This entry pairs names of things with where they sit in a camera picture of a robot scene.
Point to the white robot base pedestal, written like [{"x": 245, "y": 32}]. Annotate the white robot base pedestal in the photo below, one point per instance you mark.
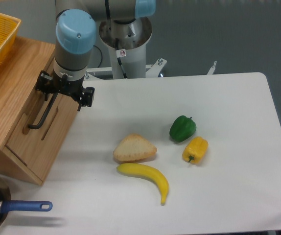
[{"x": 126, "y": 42}]

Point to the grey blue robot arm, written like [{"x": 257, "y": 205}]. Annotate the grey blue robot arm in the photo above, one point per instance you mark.
[{"x": 77, "y": 27}]

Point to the white table clamp bracket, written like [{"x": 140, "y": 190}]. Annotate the white table clamp bracket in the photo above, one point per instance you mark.
[{"x": 104, "y": 73}]

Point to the triangular bread piece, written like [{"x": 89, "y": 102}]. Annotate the triangular bread piece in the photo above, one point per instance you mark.
[{"x": 134, "y": 147}]

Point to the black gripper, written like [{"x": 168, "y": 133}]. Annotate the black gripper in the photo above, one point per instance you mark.
[{"x": 63, "y": 85}]

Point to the green bell pepper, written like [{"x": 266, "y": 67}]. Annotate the green bell pepper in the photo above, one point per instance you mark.
[{"x": 182, "y": 128}]

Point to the wooden drawer cabinet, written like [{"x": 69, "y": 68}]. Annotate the wooden drawer cabinet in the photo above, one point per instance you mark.
[{"x": 18, "y": 74}]

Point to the yellow bell pepper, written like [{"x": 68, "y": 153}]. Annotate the yellow bell pepper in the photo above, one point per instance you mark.
[{"x": 195, "y": 150}]

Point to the yellow banana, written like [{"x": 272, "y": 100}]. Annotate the yellow banana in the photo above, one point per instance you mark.
[{"x": 149, "y": 173}]

